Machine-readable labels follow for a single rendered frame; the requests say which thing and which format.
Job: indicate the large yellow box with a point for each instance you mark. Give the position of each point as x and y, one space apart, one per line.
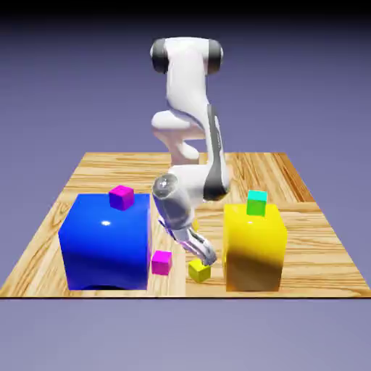
252 249

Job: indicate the large blue box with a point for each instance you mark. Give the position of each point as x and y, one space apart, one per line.
104 240

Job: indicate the small yellow cube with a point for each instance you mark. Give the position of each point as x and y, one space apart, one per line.
198 273

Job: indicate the small magenta cube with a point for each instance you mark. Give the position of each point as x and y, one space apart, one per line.
161 263
121 198

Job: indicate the small green cube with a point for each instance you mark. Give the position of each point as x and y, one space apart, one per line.
256 204

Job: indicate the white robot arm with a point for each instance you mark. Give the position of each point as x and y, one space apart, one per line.
188 87

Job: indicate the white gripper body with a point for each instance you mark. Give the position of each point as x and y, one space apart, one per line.
194 245

